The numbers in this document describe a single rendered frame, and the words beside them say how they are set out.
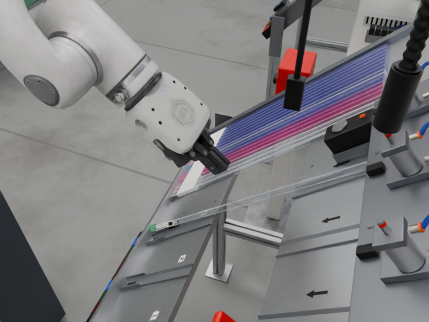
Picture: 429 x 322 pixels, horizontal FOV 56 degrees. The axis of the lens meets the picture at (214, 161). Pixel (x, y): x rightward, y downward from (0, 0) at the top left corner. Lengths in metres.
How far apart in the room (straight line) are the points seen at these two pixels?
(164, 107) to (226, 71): 2.23
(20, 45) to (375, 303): 0.44
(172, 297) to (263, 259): 1.07
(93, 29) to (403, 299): 0.45
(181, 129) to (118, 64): 0.12
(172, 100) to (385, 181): 0.31
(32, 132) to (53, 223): 0.70
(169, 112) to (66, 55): 0.15
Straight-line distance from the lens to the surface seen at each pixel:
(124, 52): 0.57
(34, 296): 1.48
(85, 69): 0.53
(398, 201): 0.42
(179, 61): 2.92
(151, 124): 0.57
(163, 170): 2.06
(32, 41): 0.51
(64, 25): 0.57
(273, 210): 1.80
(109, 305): 0.82
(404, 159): 0.42
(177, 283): 0.70
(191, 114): 0.60
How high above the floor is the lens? 1.43
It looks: 43 degrees down
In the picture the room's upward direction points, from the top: straight up
